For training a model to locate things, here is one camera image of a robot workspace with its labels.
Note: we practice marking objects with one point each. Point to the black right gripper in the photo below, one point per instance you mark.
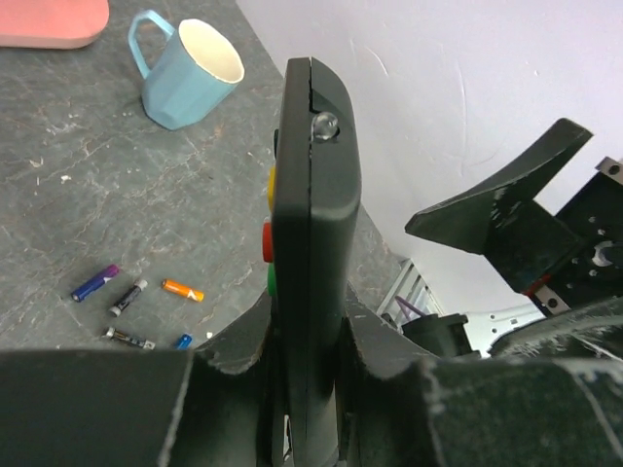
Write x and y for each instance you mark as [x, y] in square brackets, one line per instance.
[565, 261]

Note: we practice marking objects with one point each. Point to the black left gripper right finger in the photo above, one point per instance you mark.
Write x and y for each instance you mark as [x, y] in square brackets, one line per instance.
[401, 406]

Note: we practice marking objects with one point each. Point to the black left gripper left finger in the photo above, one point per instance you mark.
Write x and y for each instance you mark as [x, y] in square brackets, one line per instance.
[211, 406]

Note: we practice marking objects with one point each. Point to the orange battery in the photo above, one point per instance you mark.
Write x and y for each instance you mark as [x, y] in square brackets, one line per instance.
[183, 290]

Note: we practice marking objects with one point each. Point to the black remote control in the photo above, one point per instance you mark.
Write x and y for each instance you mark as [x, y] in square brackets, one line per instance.
[317, 192]

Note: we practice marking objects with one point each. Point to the black gold battery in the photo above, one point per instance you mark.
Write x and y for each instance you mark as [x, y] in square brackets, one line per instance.
[113, 334]

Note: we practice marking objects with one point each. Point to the black white-tipped battery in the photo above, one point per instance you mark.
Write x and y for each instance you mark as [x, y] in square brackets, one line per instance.
[128, 297]

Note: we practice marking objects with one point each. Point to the blue purple battery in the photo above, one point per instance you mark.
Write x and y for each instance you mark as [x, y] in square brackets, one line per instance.
[94, 283]

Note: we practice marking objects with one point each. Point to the light blue mug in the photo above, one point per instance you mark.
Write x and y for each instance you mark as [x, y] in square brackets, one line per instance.
[198, 68]

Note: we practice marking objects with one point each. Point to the pink three-tier shelf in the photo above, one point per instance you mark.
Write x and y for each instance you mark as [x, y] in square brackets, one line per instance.
[55, 24]

